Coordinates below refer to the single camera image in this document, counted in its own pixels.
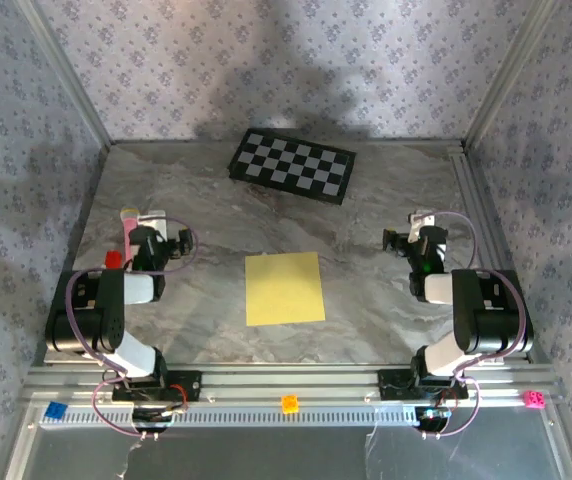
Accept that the yellow square paper sheet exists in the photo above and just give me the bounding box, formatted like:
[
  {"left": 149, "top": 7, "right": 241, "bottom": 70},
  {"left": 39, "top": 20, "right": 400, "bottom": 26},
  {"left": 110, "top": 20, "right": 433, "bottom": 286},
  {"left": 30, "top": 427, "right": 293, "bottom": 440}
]
[{"left": 244, "top": 252, "right": 327, "bottom": 327}]

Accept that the grey metal sheet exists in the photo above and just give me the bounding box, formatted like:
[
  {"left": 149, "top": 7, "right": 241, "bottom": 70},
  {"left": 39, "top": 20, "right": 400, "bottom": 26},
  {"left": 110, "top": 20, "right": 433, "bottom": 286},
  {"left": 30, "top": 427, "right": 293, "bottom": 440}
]
[{"left": 5, "top": 404, "right": 572, "bottom": 480}]

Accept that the black grey checkerboard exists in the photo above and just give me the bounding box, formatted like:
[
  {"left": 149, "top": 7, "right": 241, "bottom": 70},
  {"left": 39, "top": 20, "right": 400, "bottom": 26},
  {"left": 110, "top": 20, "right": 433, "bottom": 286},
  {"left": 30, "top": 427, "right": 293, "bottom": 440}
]
[{"left": 228, "top": 128, "right": 358, "bottom": 206}]

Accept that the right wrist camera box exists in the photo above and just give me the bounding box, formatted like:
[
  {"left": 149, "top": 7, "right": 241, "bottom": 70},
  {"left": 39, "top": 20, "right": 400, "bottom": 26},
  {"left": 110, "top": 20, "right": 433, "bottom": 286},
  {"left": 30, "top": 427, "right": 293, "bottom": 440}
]
[{"left": 408, "top": 209, "right": 438, "bottom": 241}]

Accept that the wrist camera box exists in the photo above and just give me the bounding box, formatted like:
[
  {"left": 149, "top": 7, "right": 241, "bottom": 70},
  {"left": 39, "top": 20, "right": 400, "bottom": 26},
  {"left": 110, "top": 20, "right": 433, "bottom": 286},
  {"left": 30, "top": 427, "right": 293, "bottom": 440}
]
[
  {"left": 137, "top": 211, "right": 168, "bottom": 237},
  {"left": 408, "top": 209, "right": 438, "bottom": 241}
]

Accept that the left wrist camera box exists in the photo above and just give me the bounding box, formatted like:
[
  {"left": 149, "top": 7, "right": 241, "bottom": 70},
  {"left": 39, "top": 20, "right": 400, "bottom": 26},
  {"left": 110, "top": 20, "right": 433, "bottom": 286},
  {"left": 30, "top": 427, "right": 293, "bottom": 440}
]
[{"left": 137, "top": 211, "right": 168, "bottom": 237}]

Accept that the aluminium side rail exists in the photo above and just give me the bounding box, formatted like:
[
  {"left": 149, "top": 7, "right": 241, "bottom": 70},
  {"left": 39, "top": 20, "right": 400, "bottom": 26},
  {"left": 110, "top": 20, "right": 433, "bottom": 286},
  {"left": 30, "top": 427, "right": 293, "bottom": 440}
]
[{"left": 448, "top": 144, "right": 540, "bottom": 365}]

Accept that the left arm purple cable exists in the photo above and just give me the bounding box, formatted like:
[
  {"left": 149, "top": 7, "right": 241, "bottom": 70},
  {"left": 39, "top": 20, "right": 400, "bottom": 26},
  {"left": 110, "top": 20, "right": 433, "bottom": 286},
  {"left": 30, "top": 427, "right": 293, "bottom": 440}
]
[{"left": 65, "top": 216, "right": 200, "bottom": 442}]

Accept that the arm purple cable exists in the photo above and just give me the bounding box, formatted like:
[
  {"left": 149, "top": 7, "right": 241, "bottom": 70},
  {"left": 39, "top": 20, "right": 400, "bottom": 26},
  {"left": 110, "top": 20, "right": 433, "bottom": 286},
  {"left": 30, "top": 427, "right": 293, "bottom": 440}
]
[
  {"left": 418, "top": 211, "right": 528, "bottom": 440},
  {"left": 65, "top": 216, "right": 200, "bottom": 442}
]

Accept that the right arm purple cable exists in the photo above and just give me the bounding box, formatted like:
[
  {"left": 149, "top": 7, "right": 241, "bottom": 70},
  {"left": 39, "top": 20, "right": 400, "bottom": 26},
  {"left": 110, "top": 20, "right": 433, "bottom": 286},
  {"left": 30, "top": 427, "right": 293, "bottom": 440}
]
[{"left": 418, "top": 211, "right": 528, "bottom": 440}]

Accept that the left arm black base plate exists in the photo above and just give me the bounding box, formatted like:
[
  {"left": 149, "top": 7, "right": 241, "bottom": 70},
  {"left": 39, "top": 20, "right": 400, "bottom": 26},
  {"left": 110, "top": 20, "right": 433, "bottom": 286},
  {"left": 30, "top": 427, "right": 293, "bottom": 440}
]
[{"left": 111, "top": 370, "right": 202, "bottom": 402}]

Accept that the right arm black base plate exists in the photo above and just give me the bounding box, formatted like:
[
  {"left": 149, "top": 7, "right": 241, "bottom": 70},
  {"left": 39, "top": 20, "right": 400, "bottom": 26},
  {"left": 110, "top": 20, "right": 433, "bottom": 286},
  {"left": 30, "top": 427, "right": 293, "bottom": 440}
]
[{"left": 378, "top": 368, "right": 470, "bottom": 401}]

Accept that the aluminium mounting rail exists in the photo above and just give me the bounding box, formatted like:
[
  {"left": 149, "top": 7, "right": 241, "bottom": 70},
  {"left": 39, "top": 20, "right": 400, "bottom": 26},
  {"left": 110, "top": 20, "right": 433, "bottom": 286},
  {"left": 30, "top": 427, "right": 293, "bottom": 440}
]
[{"left": 20, "top": 364, "right": 565, "bottom": 406}]

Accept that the grey slotted cable duct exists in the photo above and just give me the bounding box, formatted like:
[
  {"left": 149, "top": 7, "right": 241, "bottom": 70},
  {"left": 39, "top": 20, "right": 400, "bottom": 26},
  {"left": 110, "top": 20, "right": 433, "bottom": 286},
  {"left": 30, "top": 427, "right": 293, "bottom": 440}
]
[{"left": 39, "top": 403, "right": 420, "bottom": 429}]

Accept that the aluminium frame post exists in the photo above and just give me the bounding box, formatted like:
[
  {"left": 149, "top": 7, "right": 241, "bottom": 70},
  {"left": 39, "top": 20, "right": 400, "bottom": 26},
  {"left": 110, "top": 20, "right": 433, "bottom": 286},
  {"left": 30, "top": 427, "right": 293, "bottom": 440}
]
[
  {"left": 460, "top": 0, "right": 565, "bottom": 151},
  {"left": 15, "top": 0, "right": 113, "bottom": 149}
]

